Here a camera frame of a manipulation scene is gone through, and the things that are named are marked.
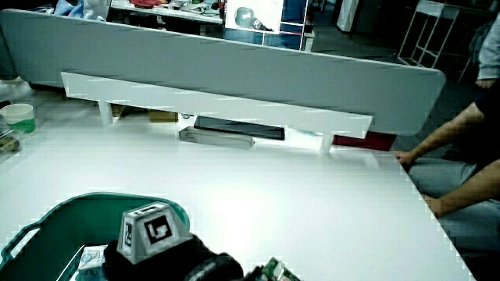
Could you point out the person's right hand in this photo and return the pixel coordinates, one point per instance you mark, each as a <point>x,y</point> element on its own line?
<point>156,230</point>

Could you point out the green white carton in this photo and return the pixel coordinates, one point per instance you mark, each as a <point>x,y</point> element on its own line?
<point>280,272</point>

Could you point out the cluttered background table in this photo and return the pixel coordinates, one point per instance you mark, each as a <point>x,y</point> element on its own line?
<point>172,11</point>

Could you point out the white standing board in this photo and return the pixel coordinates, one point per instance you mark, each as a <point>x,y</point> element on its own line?
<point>347,15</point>

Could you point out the red flat box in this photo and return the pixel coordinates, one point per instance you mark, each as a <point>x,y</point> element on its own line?
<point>367,141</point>

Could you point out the white green paper cup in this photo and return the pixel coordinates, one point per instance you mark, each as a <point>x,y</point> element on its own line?
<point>19,117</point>

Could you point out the white shelf riser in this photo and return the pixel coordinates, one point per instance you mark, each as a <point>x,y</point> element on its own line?
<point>218,103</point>

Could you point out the grey divider panel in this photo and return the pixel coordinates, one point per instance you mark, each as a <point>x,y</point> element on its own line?
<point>234,70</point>

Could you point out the brown cardboard box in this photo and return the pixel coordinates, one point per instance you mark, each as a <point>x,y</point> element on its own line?
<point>163,116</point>

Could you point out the white poster with helmet picture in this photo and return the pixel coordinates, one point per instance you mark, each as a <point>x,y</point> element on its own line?
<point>254,15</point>

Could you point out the person's right forearm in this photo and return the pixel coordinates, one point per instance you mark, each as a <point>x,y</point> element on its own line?
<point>254,276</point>

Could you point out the green plate tray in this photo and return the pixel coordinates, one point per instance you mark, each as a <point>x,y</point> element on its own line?
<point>74,222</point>

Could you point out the blue cloth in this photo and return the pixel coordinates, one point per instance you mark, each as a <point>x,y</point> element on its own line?
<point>74,9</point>

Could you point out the another person's forearm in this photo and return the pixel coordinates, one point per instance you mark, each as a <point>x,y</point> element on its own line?
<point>449,130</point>
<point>472,187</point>

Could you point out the white milk carton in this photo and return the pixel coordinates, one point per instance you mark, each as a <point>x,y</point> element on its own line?
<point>90,258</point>

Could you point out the white metal rack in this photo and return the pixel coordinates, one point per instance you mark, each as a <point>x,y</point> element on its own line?
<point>426,35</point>

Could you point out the blue cabinet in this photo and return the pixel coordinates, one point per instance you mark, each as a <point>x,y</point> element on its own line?
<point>293,23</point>

